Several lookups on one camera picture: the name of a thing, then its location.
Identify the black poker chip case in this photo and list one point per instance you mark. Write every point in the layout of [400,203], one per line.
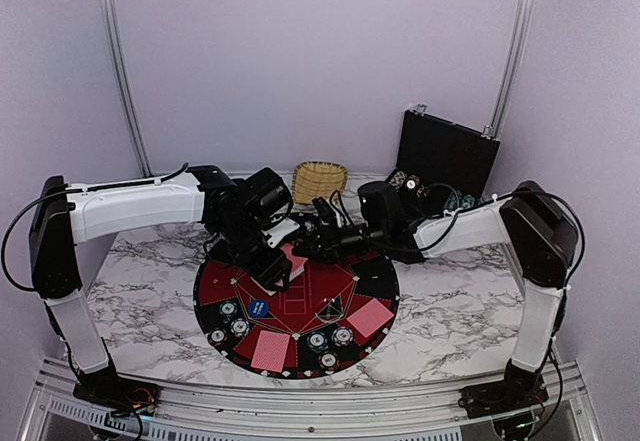
[444,155]

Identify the aluminium frame post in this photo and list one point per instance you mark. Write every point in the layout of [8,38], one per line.
[515,54]
[109,10]

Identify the right aluminium frame post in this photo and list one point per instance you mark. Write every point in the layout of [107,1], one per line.
[515,54]

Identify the blue small blind button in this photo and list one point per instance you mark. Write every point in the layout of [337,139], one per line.
[258,309]

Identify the round red black poker mat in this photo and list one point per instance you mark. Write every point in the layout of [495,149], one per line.
[293,312]

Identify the woven bamboo tray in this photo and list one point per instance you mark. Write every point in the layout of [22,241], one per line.
[313,179]

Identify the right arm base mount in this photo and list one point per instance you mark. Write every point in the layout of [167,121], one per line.
[502,401]

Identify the aluminium front rail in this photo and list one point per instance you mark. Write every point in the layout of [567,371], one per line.
[422,411]

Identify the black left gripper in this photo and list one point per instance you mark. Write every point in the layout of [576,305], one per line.
[267,272]

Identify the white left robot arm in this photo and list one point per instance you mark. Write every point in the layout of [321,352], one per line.
[250,218]

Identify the red playing card deck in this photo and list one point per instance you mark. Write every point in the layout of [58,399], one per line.
[297,269]

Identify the clear round dealer button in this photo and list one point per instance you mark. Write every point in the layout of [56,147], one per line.
[329,310]

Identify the dealt red card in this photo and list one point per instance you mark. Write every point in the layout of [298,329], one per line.
[370,318]
[270,351]

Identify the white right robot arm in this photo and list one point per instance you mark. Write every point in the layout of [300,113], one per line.
[543,232]

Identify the blue white chips in case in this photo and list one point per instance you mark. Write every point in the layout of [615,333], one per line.
[396,179]

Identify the green blue chip stack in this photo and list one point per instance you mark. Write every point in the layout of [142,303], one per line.
[228,310]
[317,342]

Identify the red black chip stack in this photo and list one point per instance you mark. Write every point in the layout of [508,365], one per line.
[328,361]
[217,337]

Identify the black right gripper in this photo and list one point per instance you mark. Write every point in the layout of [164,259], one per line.
[329,240]

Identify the left aluminium frame post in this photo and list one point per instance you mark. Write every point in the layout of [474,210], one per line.
[109,10]

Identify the green chips in case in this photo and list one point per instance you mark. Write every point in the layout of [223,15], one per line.
[459,200]

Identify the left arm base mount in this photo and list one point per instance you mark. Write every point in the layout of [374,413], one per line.
[129,410]

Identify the red dice in case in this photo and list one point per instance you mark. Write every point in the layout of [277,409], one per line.
[423,191]

